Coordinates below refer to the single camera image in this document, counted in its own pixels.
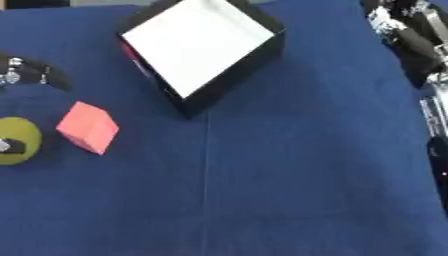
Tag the green ball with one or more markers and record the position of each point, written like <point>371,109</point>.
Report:
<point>20,130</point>

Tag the pink cube block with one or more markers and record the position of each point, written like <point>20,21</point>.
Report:
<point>87,128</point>

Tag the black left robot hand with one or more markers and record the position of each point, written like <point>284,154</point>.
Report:
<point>35,71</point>

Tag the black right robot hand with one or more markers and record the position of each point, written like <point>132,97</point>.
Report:
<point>411,40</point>

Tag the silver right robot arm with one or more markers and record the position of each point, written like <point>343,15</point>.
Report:
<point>437,113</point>

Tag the black box with white inside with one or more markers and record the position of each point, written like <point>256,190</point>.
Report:
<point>195,43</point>

